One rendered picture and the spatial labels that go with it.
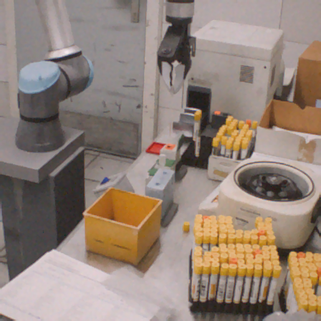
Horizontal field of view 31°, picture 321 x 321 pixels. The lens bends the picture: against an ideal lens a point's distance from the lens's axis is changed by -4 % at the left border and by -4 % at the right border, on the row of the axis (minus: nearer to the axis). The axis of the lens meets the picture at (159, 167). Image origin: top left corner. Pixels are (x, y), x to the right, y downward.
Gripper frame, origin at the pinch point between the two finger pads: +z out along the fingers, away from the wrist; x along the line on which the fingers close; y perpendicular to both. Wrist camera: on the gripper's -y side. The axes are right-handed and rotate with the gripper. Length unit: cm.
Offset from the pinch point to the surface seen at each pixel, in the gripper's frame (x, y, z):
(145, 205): -5.9, -31.8, 16.8
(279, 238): -37, -28, 20
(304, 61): -26, 76, 8
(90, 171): 94, 137, 112
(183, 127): 2.7, 20.8, 19.6
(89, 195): 83, 111, 112
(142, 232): -9.3, -42.4, 16.7
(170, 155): -1.1, -2.2, 18.2
